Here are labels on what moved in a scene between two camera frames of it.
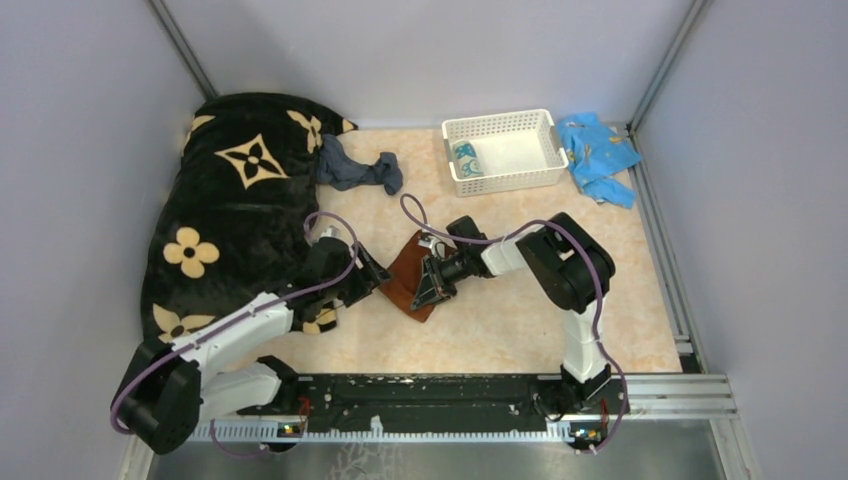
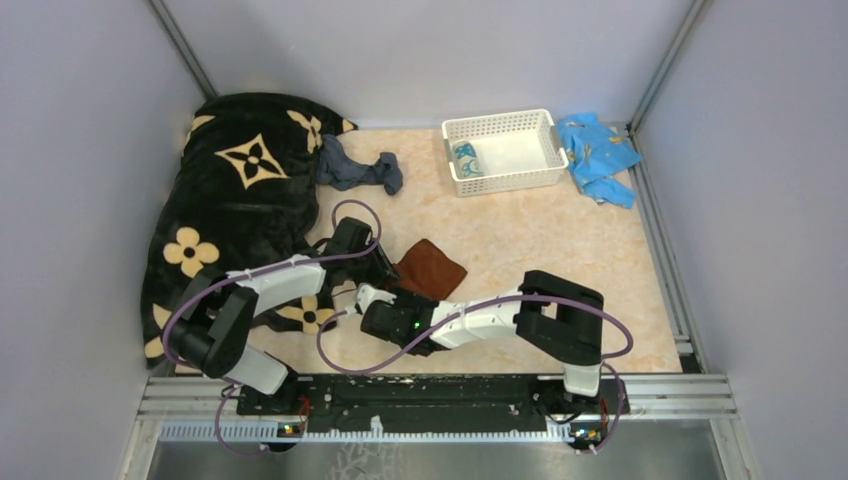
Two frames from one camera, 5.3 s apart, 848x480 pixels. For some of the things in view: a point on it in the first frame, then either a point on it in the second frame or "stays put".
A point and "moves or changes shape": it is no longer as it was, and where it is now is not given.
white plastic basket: [503, 153] stays put
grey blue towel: [336, 167] stays put
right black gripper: [432, 285] → [408, 298]
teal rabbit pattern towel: [465, 160] stays put
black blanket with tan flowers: [234, 215] stays put
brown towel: [404, 274] moves or changes shape
